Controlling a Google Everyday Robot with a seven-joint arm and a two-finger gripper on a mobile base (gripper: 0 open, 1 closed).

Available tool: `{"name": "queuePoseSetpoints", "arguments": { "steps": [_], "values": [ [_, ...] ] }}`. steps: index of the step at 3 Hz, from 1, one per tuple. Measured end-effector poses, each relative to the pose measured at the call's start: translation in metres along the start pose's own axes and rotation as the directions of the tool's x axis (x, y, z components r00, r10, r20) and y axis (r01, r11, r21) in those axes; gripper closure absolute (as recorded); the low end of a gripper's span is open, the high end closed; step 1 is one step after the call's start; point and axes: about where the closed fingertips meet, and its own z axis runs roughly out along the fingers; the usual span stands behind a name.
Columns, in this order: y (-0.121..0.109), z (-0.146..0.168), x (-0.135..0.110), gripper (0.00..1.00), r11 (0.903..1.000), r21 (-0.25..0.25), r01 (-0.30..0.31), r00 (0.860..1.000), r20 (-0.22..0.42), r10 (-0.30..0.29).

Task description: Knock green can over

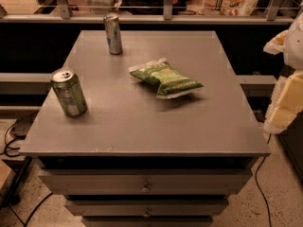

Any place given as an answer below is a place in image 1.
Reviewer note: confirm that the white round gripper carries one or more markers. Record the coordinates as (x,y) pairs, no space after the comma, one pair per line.
(295,44)

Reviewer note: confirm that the green soda can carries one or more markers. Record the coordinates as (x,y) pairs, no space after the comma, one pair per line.
(66,86)

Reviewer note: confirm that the tall silver blue can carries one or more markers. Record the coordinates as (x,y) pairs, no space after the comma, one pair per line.
(113,35)

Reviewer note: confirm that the green chip bag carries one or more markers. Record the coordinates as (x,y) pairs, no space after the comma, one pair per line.
(170,82)

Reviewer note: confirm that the black bag behind glass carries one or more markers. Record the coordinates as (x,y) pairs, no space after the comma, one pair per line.
(151,7)

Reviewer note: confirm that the grey drawer cabinet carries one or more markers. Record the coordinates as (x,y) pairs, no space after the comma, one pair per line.
(194,151)

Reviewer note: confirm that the round drawer knob upper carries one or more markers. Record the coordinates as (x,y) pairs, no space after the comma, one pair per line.
(145,189)

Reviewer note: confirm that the round drawer knob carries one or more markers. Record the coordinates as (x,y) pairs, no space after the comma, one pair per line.
(145,189)
(146,213)

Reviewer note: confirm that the round drawer knob lower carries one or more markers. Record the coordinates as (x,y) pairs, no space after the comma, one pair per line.
(146,213)

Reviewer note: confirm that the grey side bench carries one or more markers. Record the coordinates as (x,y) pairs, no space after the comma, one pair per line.
(24,84)

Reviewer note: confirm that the metal railing frame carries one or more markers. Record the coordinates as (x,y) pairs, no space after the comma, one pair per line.
(277,12)

